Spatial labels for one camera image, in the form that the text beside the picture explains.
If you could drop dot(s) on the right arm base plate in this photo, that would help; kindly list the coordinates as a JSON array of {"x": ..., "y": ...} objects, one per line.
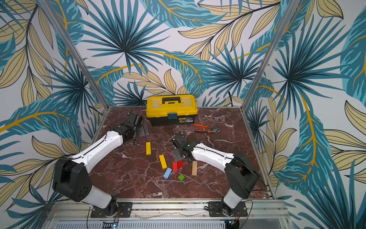
[{"x": 220, "y": 209}]

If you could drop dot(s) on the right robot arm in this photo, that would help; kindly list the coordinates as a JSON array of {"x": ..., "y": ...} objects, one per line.
[{"x": 239, "y": 169}]

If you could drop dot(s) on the light blue block lower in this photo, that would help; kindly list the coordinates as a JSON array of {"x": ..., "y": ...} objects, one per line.
[{"x": 167, "y": 173}]

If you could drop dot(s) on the yellow block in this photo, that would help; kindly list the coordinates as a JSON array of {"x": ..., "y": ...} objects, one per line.
[
  {"x": 163, "y": 162},
  {"x": 148, "y": 148}
]

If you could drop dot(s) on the large orange-handled pliers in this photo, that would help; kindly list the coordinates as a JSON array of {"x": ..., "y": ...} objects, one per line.
[{"x": 206, "y": 129}]

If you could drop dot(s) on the aluminium front rail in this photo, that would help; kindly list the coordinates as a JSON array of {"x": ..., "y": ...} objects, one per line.
[{"x": 181, "y": 213}]

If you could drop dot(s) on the green small cube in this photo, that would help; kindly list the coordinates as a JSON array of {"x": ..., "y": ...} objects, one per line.
[{"x": 181, "y": 177}]

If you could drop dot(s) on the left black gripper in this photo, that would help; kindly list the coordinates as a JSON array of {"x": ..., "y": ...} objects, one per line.
[{"x": 143, "y": 132}]

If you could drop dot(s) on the natural wood block lower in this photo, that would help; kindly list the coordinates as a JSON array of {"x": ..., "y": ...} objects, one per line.
[{"x": 194, "y": 168}]

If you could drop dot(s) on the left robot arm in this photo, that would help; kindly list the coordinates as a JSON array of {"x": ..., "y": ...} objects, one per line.
[{"x": 71, "y": 176}]

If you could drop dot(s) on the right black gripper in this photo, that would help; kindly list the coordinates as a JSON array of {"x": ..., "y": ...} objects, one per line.
[{"x": 178, "y": 143}]

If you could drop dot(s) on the yellow black toolbox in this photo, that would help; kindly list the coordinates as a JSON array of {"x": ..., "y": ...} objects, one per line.
[{"x": 171, "y": 110}]

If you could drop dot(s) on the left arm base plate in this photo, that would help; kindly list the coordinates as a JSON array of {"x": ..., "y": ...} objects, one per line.
[{"x": 118, "y": 209}]

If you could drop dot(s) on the red block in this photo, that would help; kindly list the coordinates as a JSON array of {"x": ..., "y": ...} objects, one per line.
[
  {"x": 175, "y": 166},
  {"x": 180, "y": 164}
]

